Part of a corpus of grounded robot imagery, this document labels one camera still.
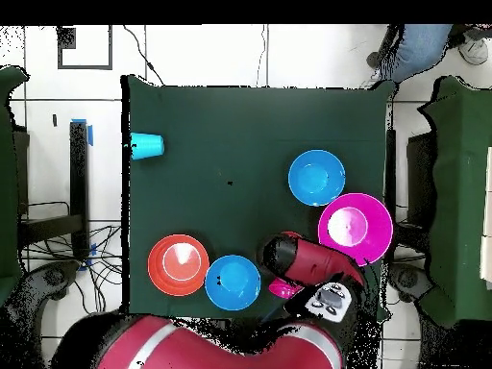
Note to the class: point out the blue bowl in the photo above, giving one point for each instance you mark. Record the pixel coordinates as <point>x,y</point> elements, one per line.
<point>232,282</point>
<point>316,177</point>

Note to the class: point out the large orange bowl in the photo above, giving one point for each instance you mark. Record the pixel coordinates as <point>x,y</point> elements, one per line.
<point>178,265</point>

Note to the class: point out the small crimson bowl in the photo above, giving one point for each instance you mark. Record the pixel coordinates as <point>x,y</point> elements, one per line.
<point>282,290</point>

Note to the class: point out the light blue cup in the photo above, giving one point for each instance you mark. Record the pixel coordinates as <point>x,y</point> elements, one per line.
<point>148,146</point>

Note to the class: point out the large pink bowl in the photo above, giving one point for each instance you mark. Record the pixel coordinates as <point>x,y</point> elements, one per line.
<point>369,246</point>

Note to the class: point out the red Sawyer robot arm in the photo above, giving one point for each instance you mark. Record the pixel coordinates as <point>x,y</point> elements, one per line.
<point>230,349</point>

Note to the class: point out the dark green table cloth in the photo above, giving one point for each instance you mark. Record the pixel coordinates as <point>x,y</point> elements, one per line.
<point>192,173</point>

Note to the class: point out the blue tape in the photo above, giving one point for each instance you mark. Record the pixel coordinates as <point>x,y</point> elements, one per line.
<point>90,134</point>

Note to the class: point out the black cabinet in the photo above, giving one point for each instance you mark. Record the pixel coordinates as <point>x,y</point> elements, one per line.
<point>421,177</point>

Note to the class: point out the black chair leg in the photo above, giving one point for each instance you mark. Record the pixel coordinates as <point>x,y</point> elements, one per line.
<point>384,46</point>

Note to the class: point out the green cloth covered table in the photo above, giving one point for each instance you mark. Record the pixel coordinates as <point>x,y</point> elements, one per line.
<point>461,192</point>
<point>7,173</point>

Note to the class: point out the person's leg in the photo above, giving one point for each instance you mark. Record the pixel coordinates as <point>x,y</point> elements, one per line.
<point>419,50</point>

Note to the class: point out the white panel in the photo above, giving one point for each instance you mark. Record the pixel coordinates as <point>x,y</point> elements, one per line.
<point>488,261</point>

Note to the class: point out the black stand post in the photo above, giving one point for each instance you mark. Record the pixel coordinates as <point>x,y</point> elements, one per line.
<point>390,161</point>

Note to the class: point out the black stand frame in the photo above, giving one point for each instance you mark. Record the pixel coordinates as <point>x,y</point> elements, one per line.
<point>78,192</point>

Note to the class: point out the black pedestal leg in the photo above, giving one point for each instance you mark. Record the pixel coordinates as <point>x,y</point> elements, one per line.
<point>50,278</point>
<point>409,282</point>

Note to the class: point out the black square frame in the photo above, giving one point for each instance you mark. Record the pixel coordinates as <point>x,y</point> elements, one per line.
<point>84,67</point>

